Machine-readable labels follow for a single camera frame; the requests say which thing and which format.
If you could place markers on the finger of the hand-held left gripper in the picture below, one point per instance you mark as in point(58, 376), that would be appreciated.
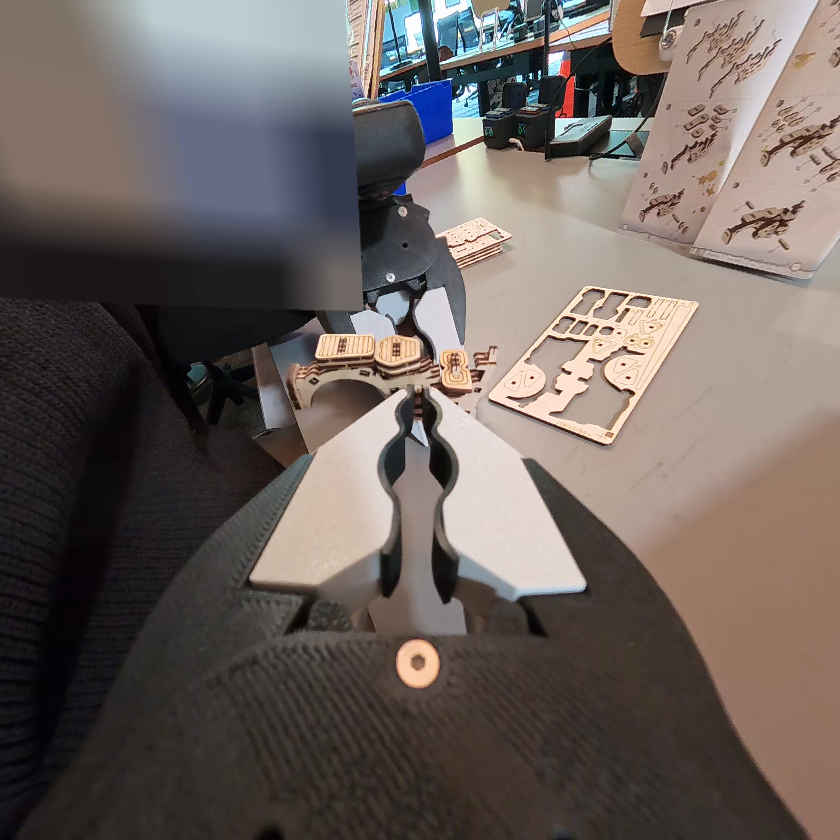
point(436, 315)
point(392, 307)

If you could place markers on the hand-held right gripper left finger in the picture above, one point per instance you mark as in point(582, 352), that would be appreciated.
point(328, 525)

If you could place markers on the wooden puzzle model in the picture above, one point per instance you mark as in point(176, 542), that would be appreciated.
point(394, 358)

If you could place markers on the black chair base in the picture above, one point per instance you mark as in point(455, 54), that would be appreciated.
point(226, 387)

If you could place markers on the rounded wooden board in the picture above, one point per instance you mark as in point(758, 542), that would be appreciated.
point(640, 39)

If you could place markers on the stack of wooden puzzle sheets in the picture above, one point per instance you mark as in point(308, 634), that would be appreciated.
point(474, 241)

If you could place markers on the flat black device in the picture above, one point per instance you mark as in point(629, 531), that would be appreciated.
point(581, 134)

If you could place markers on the punched wooden puzzle sheet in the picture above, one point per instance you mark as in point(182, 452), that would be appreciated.
point(590, 367)

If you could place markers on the printed assembly instruction sheet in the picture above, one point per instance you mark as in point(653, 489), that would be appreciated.
point(735, 144)

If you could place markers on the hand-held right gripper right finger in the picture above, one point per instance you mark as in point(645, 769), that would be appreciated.
point(505, 525)

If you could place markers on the long background workbench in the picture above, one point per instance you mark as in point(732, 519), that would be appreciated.
point(499, 56)

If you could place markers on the grey desk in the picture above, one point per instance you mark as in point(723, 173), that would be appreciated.
point(722, 472)

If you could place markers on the blue plastic bin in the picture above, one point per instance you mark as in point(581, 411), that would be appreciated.
point(430, 108)

